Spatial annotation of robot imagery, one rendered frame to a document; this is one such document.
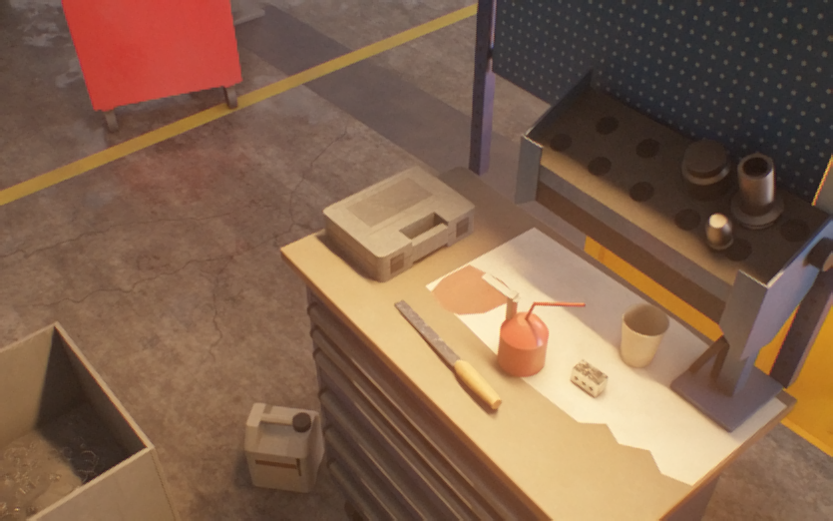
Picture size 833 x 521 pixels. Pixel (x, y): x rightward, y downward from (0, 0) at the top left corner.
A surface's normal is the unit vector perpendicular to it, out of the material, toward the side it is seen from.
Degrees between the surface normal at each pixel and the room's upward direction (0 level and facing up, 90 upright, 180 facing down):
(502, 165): 0
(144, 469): 90
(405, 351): 0
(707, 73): 90
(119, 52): 90
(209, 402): 0
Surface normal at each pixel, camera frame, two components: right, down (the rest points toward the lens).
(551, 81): -0.79, 0.41
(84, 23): 0.39, 0.61
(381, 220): 0.00, -0.75
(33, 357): 0.66, 0.50
